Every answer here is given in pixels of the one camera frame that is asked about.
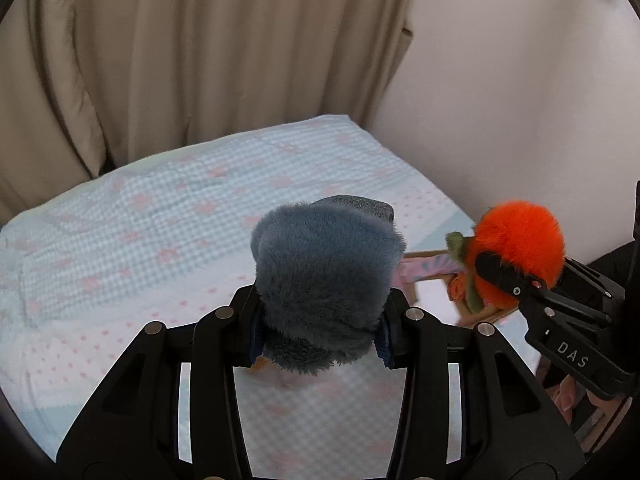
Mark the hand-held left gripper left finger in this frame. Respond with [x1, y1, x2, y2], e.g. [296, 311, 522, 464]
[55, 284, 267, 480]

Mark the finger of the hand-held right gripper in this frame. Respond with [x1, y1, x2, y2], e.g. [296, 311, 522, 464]
[474, 251, 615, 333]
[564, 256, 627, 306]

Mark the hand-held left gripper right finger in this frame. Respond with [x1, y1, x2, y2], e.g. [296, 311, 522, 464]
[372, 287, 587, 480]

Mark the orange plush toy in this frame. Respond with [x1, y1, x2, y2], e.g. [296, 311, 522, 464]
[444, 200, 569, 314]

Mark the blue-grey plush toy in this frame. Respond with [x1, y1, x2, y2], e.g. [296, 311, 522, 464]
[248, 194, 408, 374]

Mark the person's right hand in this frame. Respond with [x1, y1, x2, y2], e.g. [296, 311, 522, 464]
[552, 374, 583, 413]

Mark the person's dark clothing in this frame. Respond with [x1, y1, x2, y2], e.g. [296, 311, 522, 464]
[586, 240, 640, 311]

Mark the wooden framed box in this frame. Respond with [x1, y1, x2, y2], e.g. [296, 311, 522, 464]
[397, 247, 527, 332]

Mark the light blue checked bed sheet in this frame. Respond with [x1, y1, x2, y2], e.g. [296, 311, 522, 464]
[0, 114, 543, 467]

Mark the beige curtain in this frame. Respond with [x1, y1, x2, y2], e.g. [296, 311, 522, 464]
[0, 0, 422, 223]

